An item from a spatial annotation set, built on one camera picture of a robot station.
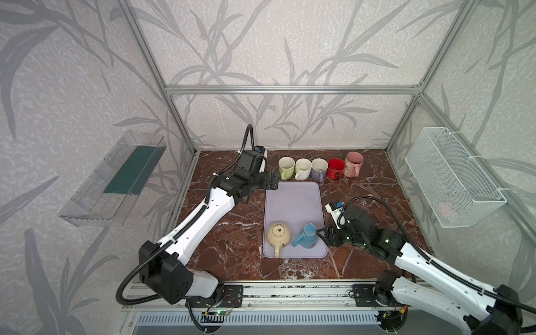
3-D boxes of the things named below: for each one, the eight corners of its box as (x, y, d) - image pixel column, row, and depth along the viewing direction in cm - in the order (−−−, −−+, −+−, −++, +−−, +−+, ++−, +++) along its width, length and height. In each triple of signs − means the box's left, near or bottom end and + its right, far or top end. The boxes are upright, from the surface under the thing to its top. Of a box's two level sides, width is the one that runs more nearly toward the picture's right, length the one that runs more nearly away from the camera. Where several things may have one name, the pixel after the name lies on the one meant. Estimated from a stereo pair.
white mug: (295, 186, 107) (296, 174, 99) (294, 170, 114) (295, 158, 106) (310, 186, 107) (312, 174, 99) (308, 170, 114) (311, 158, 106)
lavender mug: (311, 184, 107) (313, 174, 101) (309, 168, 114) (311, 158, 108) (327, 184, 107) (330, 174, 101) (324, 168, 114) (327, 158, 108)
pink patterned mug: (339, 180, 110) (344, 166, 101) (344, 164, 117) (349, 150, 108) (354, 185, 108) (361, 171, 99) (358, 168, 115) (364, 154, 106)
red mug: (327, 183, 108) (330, 174, 101) (324, 168, 115) (327, 158, 108) (343, 184, 108) (347, 174, 101) (339, 168, 115) (343, 158, 108)
